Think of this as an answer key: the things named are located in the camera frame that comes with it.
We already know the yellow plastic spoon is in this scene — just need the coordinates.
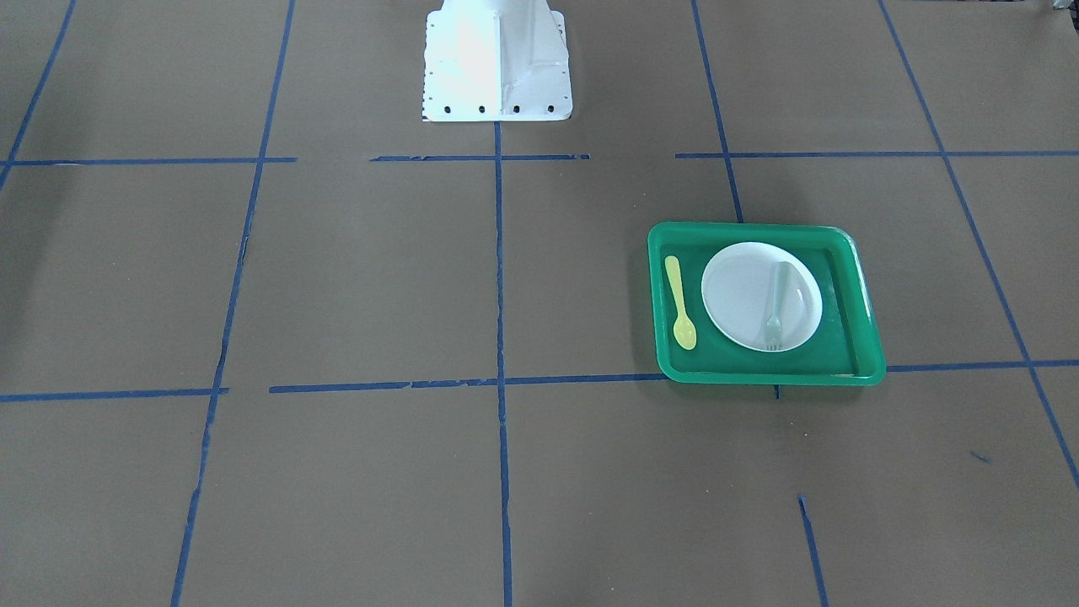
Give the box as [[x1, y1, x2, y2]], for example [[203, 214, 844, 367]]
[[663, 256, 697, 351]]

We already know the white round plate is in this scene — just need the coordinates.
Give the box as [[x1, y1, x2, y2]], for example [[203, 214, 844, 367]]
[[701, 242, 824, 353]]

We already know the pale green plastic fork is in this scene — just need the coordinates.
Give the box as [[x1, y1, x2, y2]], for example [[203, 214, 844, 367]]
[[763, 261, 790, 351]]

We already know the green plastic tray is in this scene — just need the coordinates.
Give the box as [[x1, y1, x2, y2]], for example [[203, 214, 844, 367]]
[[647, 222, 886, 385]]

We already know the white pedestal column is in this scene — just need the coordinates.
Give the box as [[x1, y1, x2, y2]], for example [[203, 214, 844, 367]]
[[421, 1, 573, 122]]

